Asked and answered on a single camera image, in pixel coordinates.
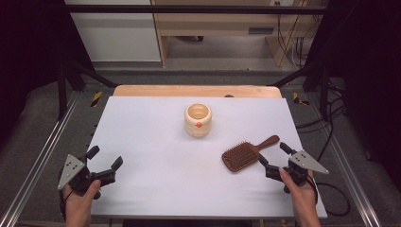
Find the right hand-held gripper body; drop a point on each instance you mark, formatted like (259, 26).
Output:
(299, 164)

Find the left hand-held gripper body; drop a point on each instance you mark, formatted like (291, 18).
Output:
(78, 176)

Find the wooden paddle hairbrush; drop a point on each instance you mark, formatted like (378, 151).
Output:
(241, 156)

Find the cream cup with orange dot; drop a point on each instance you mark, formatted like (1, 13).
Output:
(198, 126)

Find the person's left hand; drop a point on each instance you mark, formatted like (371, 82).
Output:
(78, 206)

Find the person's right hand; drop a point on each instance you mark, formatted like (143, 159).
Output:
(302, 198)

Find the yellow black tape strip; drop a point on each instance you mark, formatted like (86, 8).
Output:
(96, 98)
(298, 99)

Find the white table mat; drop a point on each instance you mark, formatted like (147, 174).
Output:
(176, 176)

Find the black metal stand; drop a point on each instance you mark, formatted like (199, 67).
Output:
(318, 78)
(67, 82)

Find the black curtain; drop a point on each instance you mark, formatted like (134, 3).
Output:
(369, 78)
(28, 56)

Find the white cabinet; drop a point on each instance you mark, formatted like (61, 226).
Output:
(116, 34)

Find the wooden desk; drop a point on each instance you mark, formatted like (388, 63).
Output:
(217, 25)

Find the aluminium rail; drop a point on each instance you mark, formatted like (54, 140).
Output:
(350, 176)
(38, 160)

